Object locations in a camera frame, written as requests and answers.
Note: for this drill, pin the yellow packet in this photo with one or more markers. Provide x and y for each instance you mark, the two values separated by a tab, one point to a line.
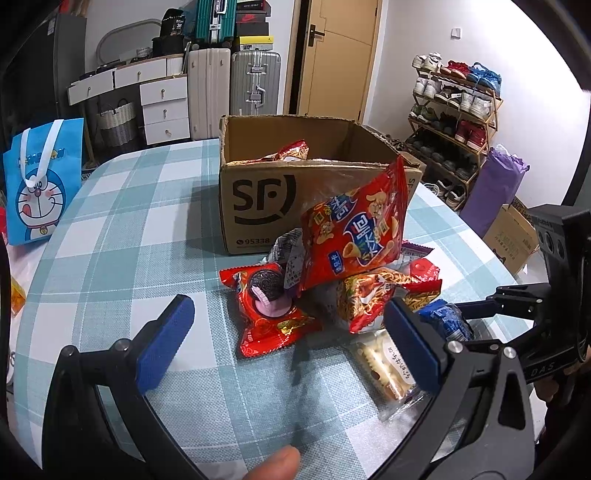
16	295

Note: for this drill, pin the silver snack packet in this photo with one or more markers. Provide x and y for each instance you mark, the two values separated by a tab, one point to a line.
288	254

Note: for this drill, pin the small printed cardboard box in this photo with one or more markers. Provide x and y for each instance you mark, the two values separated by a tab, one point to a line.
508	240

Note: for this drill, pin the person's left hand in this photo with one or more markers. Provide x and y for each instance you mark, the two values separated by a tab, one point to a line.
272	466

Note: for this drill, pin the brown cardboard box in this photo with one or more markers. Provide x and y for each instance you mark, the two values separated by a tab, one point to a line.
258	217

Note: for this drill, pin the stack of shoe boxes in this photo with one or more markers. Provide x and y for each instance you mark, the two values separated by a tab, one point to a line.
251	27

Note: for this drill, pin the white drawer cabinet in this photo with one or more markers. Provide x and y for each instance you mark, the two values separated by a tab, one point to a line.
164	110

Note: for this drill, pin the black bag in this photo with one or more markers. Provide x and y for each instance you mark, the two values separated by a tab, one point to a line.
178	27

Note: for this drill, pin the wooden door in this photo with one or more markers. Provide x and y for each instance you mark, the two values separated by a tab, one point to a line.
341	69

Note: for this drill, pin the clear wrapped pastry packet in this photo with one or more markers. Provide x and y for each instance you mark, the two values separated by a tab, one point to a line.
378	364

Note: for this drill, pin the large red chips bag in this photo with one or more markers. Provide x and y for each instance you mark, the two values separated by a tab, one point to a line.
351	240

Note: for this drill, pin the small white basket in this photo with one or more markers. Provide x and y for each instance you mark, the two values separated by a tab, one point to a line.
144	52

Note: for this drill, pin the wooden shoe rack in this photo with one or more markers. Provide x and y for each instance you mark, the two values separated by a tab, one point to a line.
495	110

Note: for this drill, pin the shoe rack with shoes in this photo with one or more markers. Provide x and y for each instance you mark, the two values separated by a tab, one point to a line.
471	104

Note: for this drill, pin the orange noodle snack packet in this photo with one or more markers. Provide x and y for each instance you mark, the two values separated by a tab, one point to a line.
293	150

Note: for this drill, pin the teal suitcase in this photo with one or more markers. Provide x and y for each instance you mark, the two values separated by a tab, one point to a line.
214	21

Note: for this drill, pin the woven laundry basket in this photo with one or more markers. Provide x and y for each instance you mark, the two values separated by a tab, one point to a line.
115	122

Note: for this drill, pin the silver suitcase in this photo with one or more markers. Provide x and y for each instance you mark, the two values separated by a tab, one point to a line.
254	83

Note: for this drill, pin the red noodle snack packet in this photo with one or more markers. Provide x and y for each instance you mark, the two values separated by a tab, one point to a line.
369	295

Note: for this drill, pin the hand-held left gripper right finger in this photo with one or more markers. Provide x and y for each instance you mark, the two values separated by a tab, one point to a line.
411	346

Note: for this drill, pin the red cookie packet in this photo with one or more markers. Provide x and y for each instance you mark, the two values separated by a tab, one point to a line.
268	323

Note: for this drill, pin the blue cartoon tote bag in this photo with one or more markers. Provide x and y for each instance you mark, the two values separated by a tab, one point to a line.
41	198

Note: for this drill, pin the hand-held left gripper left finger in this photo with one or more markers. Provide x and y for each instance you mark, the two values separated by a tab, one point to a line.
166	341

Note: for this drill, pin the white curved frame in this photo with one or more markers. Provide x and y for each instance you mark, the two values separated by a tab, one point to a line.
105	39

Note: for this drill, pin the dark refrigerator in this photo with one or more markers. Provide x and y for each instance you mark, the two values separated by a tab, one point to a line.
46	69

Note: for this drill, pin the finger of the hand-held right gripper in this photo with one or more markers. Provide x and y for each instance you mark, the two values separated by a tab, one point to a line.
512	297
521	332

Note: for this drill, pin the blue snack packet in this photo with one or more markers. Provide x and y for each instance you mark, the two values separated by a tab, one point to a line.
445	318

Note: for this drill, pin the purple bag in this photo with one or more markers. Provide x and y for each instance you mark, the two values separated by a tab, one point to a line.
494	184

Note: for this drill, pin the cream suitcase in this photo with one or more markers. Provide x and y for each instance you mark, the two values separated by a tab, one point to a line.
207	92

